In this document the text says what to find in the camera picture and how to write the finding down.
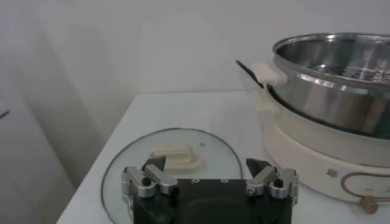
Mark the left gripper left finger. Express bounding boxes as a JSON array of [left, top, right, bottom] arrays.
[[121, 155, 179, 220]]

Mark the stainless steel steamer basket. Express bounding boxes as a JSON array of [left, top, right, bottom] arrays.
[[251, 32, 390, 141]]

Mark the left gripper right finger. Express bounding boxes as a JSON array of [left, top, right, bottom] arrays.
[[246, 157, 299, 206]]

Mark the cream electric cooker base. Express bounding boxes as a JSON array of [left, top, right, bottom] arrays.
[[254, 86, 390, 214]]

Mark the glass pot lid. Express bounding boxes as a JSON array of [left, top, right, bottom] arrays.
[[100, 127, 244, 224]]

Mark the black cooker power cord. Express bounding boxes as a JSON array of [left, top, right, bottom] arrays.
[[235, 60, 264, 89]]

